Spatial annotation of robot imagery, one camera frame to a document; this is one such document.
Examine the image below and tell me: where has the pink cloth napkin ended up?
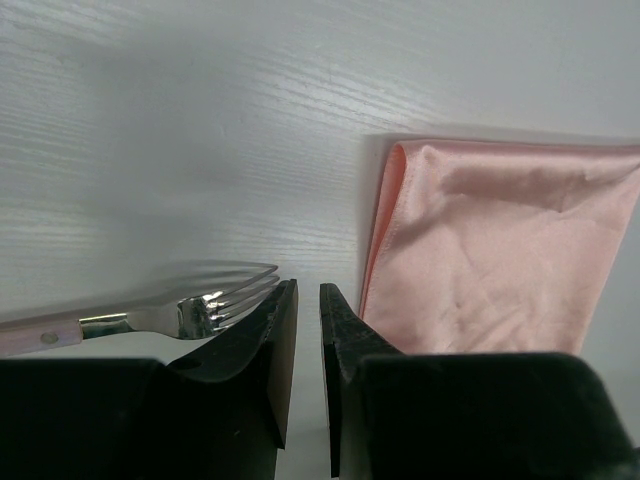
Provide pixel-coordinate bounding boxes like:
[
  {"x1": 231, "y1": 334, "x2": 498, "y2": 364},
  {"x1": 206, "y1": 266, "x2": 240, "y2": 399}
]
[{"x1": 360, "y1": 140, "x2": 639, "y2": 354}]

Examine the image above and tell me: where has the pink handled fork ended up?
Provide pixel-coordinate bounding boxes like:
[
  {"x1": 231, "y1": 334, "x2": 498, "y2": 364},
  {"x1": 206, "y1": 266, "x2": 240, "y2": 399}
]
[{"x1": 1, "y1": 260, "x2": 280, "y2": 358}]

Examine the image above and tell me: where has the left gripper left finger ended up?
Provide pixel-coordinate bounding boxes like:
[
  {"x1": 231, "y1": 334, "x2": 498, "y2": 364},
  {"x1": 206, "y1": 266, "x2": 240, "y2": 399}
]
[{"x1": 1, "y1": 280, "x2": 298, "y2": 479}]

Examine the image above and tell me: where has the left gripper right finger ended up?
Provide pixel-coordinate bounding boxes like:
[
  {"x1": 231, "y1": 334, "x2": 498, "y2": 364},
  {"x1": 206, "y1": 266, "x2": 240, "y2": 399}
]
[{"x1": 319, "y1": 283, "x2": 639, "y2": 480}]

